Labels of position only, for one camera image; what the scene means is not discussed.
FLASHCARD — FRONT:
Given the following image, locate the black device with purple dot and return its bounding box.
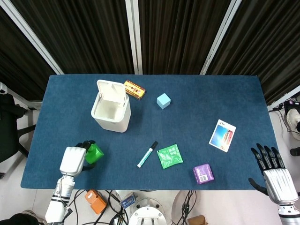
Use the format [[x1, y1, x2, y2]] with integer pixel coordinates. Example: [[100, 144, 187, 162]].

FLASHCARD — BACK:
[[283, 100, 300, 115]]

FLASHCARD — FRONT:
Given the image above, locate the orange patterned small box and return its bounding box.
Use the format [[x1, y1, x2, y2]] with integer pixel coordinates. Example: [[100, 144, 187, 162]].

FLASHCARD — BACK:
[[123, 79, 146, 100]]

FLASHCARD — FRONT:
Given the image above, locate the black office chair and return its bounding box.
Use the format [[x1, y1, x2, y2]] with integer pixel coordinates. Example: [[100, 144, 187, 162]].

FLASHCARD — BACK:
[[0, 93, 37, 164]]

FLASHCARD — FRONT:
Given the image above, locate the purple small box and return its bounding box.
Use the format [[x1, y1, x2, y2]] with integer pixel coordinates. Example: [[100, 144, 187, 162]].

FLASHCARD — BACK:
[[192, 163, 215, 185]]

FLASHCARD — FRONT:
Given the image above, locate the green toy building block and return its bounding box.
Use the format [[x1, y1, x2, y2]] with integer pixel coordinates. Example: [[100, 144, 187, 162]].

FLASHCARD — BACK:
[[85, 143, 105, 165]]

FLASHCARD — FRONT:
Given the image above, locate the black pleated curtain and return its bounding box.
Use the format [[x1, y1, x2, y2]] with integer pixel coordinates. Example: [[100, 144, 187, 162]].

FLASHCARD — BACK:
[[137, 0, 232, 75], [0, 7, 57, 101], [10, 0, 136, 75], [207, 0, 300, 106]]

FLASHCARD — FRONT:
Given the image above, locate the teal marker pen black cap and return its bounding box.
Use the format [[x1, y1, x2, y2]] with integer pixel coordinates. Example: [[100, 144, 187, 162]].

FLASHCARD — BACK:
[[137, 141, 158, 168]]

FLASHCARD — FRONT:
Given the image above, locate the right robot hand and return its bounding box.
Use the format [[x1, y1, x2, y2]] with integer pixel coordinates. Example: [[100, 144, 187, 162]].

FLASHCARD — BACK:
[[248, 143, 300, 207]]

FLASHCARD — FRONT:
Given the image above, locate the white photo card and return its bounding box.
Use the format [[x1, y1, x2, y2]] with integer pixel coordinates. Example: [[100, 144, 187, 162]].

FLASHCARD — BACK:
[[209, 119, 237, 153]]

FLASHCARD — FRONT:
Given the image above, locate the blue tablecloth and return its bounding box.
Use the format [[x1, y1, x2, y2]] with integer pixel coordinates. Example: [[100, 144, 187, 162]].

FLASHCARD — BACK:
[[20, 74, 282, 191]]

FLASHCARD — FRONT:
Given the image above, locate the black cable bundle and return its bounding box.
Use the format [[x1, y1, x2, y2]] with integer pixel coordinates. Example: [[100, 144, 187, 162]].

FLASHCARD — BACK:
[[172, 190, 197, 225]]

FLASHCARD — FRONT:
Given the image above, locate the white shoe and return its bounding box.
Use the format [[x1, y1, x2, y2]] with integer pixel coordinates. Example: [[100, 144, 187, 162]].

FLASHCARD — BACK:
[[286, 108, 300, 139]]

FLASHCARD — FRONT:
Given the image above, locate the white metal frame post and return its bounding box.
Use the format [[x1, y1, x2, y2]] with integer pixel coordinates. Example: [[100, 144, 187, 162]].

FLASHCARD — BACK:
[[125, 0, 143, 75], [0, 0, 64, 75], [267, 85, 300, 111], [200, 0, 239, 75]]

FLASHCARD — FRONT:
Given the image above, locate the brown cardboard box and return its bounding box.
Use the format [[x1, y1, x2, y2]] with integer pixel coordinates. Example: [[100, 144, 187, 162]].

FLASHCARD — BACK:
[[187, 215, 209, 225]]

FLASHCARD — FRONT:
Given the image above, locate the green foil packet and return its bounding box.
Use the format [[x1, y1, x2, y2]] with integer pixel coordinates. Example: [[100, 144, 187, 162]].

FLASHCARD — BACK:
[[157, 143, 184, 169]]

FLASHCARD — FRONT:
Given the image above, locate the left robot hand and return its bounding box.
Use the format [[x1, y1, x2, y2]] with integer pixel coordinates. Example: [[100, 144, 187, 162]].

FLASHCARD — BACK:
[[59, 140, 96, 177]]

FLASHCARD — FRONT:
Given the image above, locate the white plastic bin lid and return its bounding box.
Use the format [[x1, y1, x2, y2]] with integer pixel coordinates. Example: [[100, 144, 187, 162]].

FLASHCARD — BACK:
[[96, 79, 127, 103]]

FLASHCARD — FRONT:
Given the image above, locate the light blue cube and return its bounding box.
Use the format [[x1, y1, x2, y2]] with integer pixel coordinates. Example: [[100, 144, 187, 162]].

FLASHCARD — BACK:
[[156, 93, 172, 110]]

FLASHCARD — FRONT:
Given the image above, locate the black floor cable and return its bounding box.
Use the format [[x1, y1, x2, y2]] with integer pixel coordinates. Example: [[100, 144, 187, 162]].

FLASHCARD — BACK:
[[73, 189, 88, 225]]

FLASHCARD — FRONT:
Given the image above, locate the orange device on floor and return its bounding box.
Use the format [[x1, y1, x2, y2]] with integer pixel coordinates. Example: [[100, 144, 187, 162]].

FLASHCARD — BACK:
[[84, 189, 107, 214]]

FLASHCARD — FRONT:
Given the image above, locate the white plastic trash bin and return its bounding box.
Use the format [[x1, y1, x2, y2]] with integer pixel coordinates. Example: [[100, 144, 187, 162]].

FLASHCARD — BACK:
[[90, 93, 131, 134]]

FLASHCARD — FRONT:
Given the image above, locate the small blue printed box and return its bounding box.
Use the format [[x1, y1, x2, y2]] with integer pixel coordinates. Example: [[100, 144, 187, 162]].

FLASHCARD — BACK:
[[120, 192, 138, 210]]

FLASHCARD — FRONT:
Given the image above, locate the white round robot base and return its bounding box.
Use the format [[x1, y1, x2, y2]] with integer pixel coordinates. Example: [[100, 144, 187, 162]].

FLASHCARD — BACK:
[[128, 198, 167, 225]]

